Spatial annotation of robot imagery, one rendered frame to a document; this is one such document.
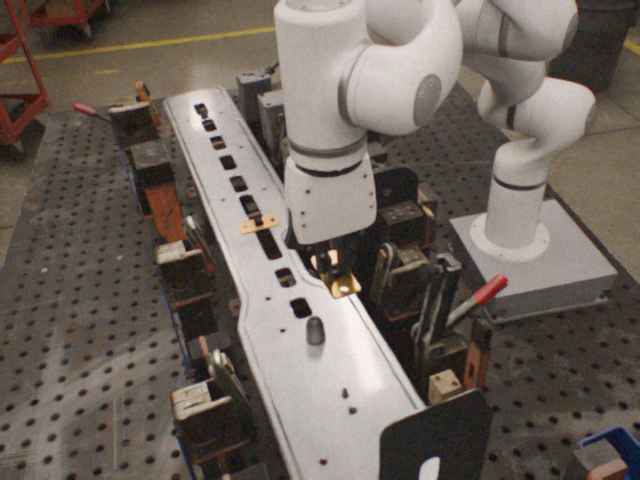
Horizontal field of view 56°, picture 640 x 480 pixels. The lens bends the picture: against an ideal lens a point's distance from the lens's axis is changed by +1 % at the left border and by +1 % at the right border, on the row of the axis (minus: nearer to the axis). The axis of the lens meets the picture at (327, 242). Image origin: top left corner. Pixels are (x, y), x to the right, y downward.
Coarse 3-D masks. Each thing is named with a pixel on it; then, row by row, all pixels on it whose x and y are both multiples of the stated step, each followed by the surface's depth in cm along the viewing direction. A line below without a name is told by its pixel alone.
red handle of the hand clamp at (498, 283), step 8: (496, 280) 88; (504, 280) 88; (480, 288) 89; (488, 288) 88; (496, 288) 88; (472, 296) 90; (480, 296) 88; (488, 296) 88; (464, 304) 90; (472, 304) 89; (480, 304) 89; (456, 312) 90; (464, 312) 89; (448, 320) 90; (456, 320) 89; (448, 328) 90; (424, 336) 91
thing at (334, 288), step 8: (336, 256) 78; (336, 264) 75; (336, 272) 74; (336, 280) 75; (344, 280) 74; (352, 280) 74; (328, 288) 74; (336, 288) 73; (352, 288) 73; (360, 288) 73; (336, 296) 72; (344, 296) 72
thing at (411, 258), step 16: (416, 256) 104; (400, 272) 102; (416, 272) 104; (400, 288) 105; (416, 288) 107; (400, 304) 108; (416, 304) 109; (384, 320) 113; (400, 320) 111; (416, 320) 113; (384, 336) 115; (400, 336) 114; (400, 352) 117
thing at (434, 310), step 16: (448, 256) 82; (432, 272) 80; (448, 272) 80; (432, 288) 86; (448, 288) 82; (432, 304) 88; (448, 304) 84; (432, 320) 86; (416, 336) 92; (432, 336) 88
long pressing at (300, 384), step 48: (192, 96) 173; (192, 144) 152; (240, 144) 151; (240, 240) 122; (240, 288) 111; (288, 288) 110; (240, 336) 102; (288, 336) 101; (336, 336) 101; (288, 384) 93; (336, 384) 93; (384, 384) 93; (288, 432) 87; (336, 432) 87
